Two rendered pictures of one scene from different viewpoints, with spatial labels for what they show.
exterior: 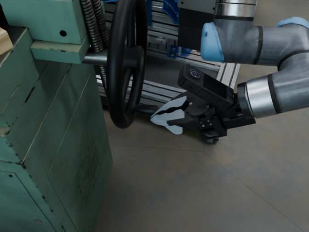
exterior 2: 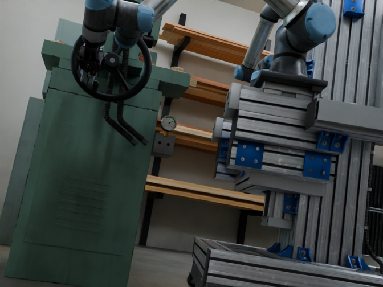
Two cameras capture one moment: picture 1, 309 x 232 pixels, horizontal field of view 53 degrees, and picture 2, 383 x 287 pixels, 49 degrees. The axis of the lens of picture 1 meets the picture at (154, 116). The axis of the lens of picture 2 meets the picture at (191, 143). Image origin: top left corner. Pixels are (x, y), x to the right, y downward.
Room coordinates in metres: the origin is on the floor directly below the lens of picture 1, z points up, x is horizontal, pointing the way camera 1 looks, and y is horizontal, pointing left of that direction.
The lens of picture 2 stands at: (0.29, -1.43, 0.30)
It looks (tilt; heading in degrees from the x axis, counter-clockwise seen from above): 10 degrees up; 69
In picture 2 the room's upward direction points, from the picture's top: 9 degrees clockwise
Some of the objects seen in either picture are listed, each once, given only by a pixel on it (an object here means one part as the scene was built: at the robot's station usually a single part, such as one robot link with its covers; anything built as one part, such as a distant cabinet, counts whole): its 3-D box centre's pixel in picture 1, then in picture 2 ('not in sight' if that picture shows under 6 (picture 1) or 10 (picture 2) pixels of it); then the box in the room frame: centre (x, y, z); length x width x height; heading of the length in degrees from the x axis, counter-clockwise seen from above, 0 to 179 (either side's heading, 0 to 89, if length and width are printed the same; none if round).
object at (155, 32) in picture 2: not in sight; (151, 28); (0.73, 0.58, 1.22); 0.09 x 0.08 x 0.15; 81
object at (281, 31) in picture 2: not in sight; (292, 41); (1.07, -0.21, 0.98); 0.13 x 0.12 x 0.14; 84
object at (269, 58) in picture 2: not in sight; (268, 63); (1.40, 0.51, 1.21); 0.11 x 0.08 x 0.09; 84
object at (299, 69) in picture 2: not in sight; (287, 72); (1.07, -0.20, 0.87); 0.15 x 0.15 x 0.10
